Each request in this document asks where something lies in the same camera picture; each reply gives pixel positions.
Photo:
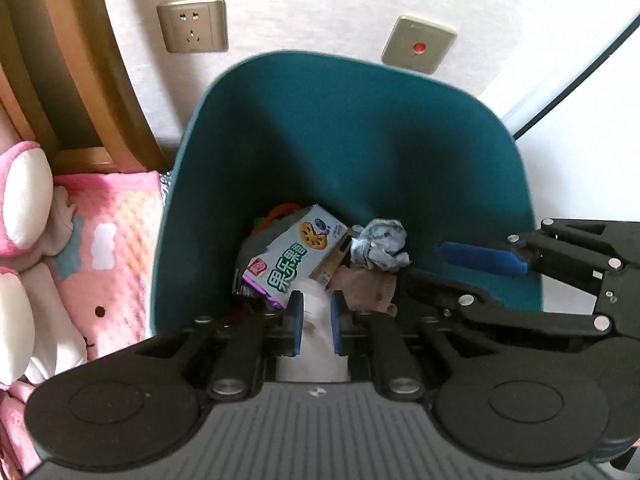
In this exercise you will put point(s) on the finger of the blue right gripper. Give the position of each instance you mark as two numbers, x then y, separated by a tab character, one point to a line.
489	260

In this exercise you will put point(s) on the pink plush toy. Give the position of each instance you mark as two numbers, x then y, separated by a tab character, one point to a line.
38	337

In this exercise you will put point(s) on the brown crumpled paper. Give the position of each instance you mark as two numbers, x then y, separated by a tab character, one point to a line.
366	289

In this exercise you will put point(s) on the beige wall power socket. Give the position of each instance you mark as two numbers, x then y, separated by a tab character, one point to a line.
194	26

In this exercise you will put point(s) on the teal trash bin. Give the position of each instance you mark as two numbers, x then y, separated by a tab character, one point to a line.
363	141

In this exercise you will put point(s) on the purple white snack box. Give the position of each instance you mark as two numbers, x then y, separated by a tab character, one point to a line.
291	249

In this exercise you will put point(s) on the white grey door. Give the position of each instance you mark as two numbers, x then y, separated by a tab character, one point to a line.
580	144

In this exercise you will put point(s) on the white knotted tissue wad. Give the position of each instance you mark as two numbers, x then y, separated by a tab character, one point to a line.
317	360

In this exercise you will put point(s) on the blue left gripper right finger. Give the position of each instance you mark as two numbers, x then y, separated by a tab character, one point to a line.
338	311

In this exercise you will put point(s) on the beige switch red button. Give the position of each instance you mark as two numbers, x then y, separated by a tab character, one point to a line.
417	45

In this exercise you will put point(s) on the crumpled blue grey paper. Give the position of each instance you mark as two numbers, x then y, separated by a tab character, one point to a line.
380	244

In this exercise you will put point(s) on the pink white bedding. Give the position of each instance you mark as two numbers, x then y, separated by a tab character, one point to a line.
103	276

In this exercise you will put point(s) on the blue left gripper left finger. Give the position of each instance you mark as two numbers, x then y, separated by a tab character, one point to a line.
293	323

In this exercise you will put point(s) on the wooden headboard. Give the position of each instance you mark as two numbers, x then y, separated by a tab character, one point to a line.
64	84

